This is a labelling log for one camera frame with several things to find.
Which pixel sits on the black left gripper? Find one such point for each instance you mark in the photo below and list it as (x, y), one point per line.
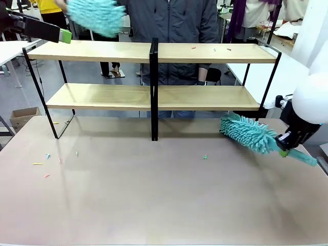
(12, 24)

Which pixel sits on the person in gray jacket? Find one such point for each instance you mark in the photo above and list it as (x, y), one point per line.
(171, 23)

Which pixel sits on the person's left hand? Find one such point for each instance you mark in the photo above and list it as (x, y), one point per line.
(202, 79)

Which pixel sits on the person's right hand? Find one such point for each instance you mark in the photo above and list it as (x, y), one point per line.
(61, 3)

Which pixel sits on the brown cardboard box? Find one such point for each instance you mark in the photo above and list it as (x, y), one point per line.
(23, 118)

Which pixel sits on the large white table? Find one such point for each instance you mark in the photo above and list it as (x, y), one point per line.
(282, 77)

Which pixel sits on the wooden shelf unit black frame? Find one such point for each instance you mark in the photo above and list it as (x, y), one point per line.
(205, 97)
(89, 97)

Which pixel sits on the person in yellow top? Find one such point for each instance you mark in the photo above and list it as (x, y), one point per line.
(48, 10)

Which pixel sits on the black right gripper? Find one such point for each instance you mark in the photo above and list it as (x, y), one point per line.
(298, 128)

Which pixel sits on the purple hanging cloth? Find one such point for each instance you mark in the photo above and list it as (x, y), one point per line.
(237, 18)

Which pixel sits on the black chair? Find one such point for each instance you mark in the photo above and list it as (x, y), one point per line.
(214, 75)

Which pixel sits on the metal stand base plate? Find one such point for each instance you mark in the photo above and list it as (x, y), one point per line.
(115, 74)

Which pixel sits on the white side table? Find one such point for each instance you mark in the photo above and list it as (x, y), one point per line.
(12, 51)

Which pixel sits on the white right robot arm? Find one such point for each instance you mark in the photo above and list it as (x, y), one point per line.
(315, 77)

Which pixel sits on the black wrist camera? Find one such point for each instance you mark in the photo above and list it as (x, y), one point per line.
(283, 101)

